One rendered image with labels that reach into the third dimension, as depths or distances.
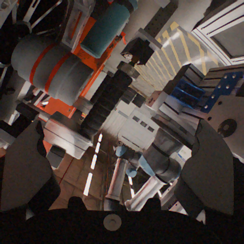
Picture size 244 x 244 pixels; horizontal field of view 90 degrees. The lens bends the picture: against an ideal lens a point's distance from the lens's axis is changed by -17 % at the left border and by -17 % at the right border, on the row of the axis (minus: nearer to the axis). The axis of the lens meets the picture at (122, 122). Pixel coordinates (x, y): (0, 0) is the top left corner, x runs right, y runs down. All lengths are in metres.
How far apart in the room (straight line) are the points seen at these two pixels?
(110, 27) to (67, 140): 0.41
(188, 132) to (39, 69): 0.64
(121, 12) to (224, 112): 0.46
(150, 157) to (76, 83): 0.51
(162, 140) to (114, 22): 0.54
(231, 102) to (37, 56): 0.43
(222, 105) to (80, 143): 0.27
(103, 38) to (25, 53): 0.26
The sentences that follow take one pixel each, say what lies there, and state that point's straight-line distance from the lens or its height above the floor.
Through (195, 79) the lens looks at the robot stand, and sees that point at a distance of 0.71.
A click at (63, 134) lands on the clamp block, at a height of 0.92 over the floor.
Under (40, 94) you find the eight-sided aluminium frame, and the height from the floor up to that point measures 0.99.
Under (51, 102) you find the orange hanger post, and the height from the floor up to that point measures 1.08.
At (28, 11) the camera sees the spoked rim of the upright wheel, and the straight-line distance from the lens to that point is 0.50.
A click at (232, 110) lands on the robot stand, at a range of 0.27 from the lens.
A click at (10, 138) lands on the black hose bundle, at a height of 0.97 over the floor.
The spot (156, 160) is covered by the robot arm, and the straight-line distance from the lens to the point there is 0.73.
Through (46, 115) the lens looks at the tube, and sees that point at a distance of 0.51.
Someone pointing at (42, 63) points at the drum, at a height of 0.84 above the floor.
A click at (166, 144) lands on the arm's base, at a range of 0.71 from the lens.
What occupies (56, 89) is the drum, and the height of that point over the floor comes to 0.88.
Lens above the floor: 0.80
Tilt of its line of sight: 9 degrees up
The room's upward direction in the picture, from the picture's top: 145 degrees counter-clockwise
